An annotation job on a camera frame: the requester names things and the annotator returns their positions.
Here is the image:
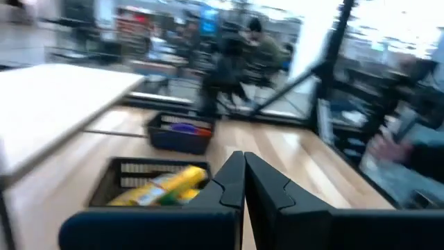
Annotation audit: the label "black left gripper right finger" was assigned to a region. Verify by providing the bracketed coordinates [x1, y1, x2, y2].
[244, 151, 444, 250]

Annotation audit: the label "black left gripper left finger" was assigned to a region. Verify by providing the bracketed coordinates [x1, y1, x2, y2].
[58, 151, 247, 250]

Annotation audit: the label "yellow crayon box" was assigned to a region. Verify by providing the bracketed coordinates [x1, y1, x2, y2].
[106, 165, 210, 207]
[173, 187, 204, 206]

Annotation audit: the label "purple spiral coil keychain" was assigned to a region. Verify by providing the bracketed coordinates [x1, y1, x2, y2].
[169, 122, 200, 135]

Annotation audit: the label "black plastic mesh basket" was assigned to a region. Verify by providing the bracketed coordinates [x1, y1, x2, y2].
[87, 156, 213, 209]
[146, 110, 216, 156]

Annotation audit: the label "person's hand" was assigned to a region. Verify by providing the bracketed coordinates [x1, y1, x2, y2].
[367, 137, 416, 164]

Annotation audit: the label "person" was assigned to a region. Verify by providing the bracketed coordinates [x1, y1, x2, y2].
[239, 16, 296, 79]
[367, 37, 444, 181]

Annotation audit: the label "wooden shelf riser black legs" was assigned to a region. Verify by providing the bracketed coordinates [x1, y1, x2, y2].
[0, 62, 146, 190]

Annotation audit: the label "black aluminium extrusion frame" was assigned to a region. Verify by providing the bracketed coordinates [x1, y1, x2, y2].
[121, 0, 403, 209]

